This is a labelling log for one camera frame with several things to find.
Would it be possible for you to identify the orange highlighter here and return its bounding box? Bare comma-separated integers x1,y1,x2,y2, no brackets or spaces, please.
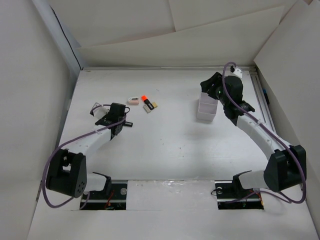
141,95,154,111

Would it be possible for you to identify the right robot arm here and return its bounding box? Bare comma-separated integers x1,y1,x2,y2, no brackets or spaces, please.
200,72,307,197

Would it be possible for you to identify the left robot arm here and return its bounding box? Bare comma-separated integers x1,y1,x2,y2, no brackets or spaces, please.
45,103,133,199

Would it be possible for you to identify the white divided paper container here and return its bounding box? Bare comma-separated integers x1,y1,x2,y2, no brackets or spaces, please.
196,92,218,122

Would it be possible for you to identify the grey dirty eraser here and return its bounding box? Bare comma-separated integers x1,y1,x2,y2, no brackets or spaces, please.
143,104,152,114

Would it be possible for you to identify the pink white eraser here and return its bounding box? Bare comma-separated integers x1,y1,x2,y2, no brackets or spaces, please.
127,97,140,106

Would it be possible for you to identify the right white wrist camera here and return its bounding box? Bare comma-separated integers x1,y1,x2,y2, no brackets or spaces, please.
230,65,243,79

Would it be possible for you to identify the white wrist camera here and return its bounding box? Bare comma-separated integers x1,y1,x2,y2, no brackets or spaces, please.
230,65,243,79
89,102,109,119

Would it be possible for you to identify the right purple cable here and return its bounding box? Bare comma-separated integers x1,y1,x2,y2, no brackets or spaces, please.
222,61,307,204

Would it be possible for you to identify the purple cable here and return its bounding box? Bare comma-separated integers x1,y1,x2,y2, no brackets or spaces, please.
41,103,127,210
222,61,307,204

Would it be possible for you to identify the aluminium frame rail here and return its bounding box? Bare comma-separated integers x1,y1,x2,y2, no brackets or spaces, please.
249,67,281,139

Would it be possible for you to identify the blue object on rail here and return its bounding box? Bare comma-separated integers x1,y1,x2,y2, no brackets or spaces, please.
262,88,270,105

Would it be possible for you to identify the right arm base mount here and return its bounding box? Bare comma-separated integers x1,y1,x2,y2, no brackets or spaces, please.
210,171,264,210

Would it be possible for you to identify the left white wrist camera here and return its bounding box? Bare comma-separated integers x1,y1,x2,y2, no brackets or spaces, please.
89,102,109,119

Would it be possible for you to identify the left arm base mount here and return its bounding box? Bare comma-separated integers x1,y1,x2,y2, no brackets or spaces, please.
79,172,128,211

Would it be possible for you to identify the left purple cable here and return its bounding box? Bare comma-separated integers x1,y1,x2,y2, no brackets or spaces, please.
41,103,127,210

